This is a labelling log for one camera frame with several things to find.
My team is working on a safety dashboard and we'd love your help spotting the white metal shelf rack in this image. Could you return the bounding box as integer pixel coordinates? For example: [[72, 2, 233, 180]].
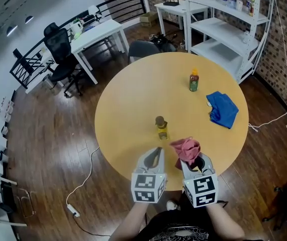
[[183, 0, 276, 85]]

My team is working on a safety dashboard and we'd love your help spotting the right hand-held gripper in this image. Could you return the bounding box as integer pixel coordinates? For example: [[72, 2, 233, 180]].
[[180, 153, 219, 208]]

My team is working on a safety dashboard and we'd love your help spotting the black bag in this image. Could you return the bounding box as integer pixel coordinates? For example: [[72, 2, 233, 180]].
[[149, 33, 177, 53]]

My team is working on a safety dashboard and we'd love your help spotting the small yellow bottle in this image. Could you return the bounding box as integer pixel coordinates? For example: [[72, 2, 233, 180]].
[[154, 115, 170, 141]]

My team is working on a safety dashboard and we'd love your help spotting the cardboard box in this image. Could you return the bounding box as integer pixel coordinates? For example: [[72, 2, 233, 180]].
[[140, 11, 159, 27]]

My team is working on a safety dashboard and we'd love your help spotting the blue cloth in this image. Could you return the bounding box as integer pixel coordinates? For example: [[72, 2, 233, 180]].
[[206, 91, 239, 130]]

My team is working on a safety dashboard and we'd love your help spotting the small white side table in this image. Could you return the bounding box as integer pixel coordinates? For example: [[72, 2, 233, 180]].
[[154, 0, 209, 36]]

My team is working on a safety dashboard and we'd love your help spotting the white floor extension cable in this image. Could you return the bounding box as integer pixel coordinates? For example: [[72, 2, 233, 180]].
[[66, 103, 287, 207]]

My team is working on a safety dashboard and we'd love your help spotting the green-label sauce bottle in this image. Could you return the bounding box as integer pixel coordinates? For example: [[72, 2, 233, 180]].
[[188, 68, 200, 92]]

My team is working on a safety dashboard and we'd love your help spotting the grey padded chair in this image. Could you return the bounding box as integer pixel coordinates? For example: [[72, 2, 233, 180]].
[[127, 40, 161, 64]]

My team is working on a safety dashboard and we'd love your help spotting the person's black printed shirt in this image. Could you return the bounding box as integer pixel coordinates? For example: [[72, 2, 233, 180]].
[[135, 192, 219, 241]]

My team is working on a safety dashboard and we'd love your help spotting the person's white shoe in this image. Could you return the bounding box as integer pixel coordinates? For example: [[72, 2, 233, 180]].
[[166, 200, 180, 211]]

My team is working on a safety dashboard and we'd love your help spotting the white power strip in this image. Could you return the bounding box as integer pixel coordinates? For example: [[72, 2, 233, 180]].
[[67, 203, 81, 218]]

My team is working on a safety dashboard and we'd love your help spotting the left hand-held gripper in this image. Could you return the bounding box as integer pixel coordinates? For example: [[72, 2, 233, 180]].
[[131, 147, 168, 203]]

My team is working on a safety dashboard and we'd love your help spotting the white table lamp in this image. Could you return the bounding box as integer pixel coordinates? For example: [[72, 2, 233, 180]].
[[87, 5, 99, 17]]

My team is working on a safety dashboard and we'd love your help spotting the row of white boxes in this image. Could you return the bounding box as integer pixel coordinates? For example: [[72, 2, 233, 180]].
[[0, 96, 16, 135]]

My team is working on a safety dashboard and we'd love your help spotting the silver trash bin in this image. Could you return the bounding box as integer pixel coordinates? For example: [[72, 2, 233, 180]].
[[42, 74, 56, 89]]

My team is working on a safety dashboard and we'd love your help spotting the black floor cable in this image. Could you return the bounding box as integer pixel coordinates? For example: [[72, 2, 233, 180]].
[[76, 216, 113, 237]]

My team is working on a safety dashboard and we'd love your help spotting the person's right forearm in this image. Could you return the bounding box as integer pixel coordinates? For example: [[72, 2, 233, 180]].
[[205, 202, 246, 241]]

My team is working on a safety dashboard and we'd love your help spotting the pink cloth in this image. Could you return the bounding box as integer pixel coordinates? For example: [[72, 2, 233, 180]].
[[169, 137, 202, 170]]

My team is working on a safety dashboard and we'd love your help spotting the person's left forearm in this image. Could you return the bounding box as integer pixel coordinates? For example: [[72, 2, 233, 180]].
[[110, 201, 150, 241]]

